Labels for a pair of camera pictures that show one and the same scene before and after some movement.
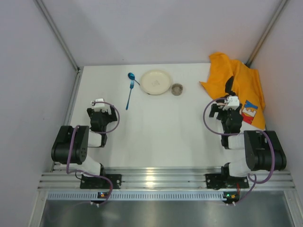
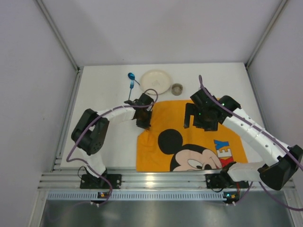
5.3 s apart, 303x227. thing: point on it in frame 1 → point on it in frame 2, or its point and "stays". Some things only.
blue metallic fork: x=131 y=85 stays
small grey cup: x=177 y=89 stays
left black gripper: x=101 y=113 → x=143 y=120
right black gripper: x=222 y=110 → x=197 y=119
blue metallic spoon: x=131 y=76 stays
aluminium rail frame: x=62 y=183 stays
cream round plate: x=155 y=82 stays
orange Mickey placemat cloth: x=247 y=86 → x=167 y=145
